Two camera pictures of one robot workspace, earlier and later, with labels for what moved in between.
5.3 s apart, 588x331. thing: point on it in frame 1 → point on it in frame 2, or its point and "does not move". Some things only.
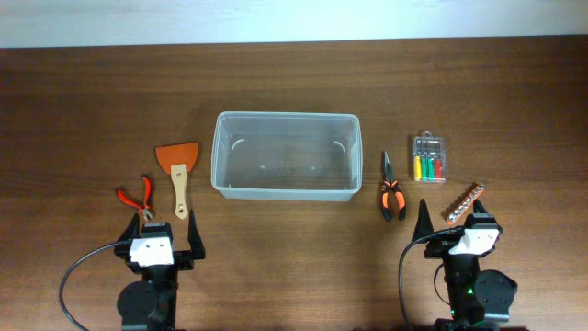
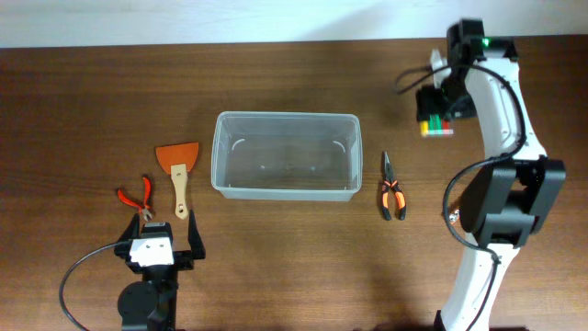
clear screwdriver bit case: [429, 165] → [435, 127]
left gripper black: [185, 259] does not move
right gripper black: [437, 247] → [427, 105]
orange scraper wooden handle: [177, 160] does not move
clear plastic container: [282, 155] does not move
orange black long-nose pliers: [399, 194] does not move
